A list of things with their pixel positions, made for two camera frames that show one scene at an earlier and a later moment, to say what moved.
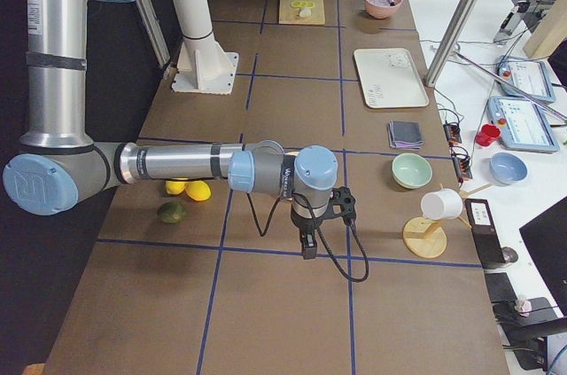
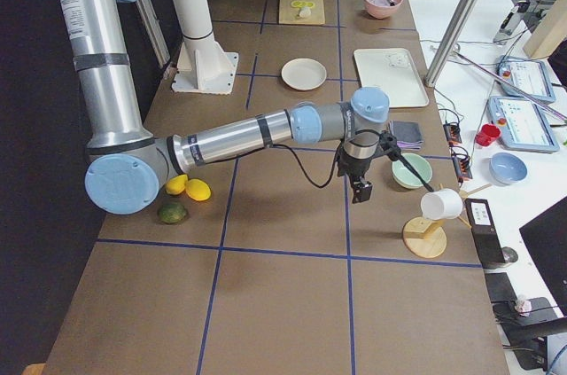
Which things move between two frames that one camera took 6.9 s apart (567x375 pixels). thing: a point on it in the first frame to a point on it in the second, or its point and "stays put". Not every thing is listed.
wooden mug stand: (425, 238) stays put
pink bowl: (376, 4) stays put
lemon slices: (302, 3) stays put
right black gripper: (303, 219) to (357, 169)
